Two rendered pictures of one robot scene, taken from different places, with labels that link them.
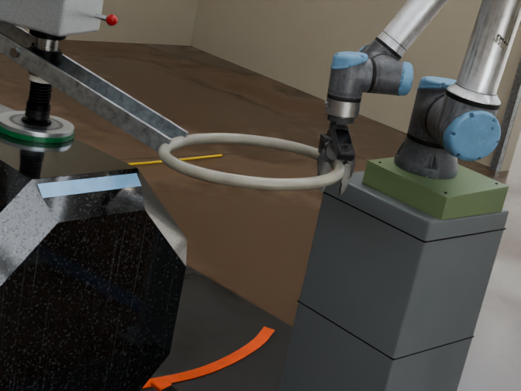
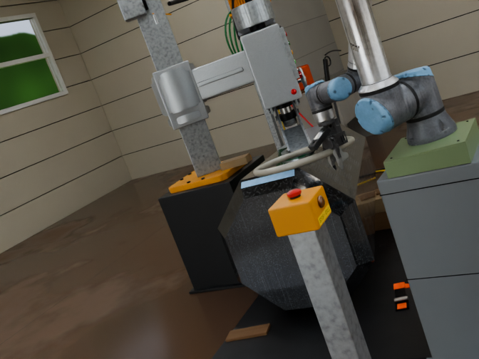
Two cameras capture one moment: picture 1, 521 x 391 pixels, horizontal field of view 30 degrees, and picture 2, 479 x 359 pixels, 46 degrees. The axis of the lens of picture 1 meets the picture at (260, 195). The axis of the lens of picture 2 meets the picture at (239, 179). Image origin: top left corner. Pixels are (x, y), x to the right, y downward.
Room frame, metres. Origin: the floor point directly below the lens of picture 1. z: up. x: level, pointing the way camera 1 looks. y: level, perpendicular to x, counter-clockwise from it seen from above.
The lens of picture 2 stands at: (1.67, -2.43, 1.46)
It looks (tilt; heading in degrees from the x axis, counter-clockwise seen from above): 11 degrees down; 79
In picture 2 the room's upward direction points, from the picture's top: 20 degrees counter-clockwise
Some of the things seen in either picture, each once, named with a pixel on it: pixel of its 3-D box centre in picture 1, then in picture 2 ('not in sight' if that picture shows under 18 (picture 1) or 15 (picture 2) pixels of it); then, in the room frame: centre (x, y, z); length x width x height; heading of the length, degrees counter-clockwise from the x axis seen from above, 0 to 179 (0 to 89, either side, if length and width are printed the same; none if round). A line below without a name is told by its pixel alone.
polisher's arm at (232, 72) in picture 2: not in sight; (205, 82); (2.42, 1.48, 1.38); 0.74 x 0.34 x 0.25; 156
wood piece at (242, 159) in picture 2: not in sight; (235, 162); (2.40, 1.36, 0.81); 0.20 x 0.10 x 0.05; 148
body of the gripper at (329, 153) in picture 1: (336, 137); (331, 134); (2.54, -0.17, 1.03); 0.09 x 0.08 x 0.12; 14
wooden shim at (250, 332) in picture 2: not in sight; (247, 333); (1.97, 0.53, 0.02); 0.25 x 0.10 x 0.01; 149
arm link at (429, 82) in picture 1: (440, 108); (415, 91); (2.80, -0.46, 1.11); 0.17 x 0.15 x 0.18; 16
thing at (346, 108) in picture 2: not in sight; (337, 115); (4.24, 3.90, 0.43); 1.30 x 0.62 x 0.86; 46
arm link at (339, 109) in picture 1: (341, 108); (323, 116); (2.54, -0.16, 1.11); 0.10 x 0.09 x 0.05; 104
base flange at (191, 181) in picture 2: not in sight; (210, 172); (2.24, 1.56, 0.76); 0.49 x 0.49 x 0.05; 50
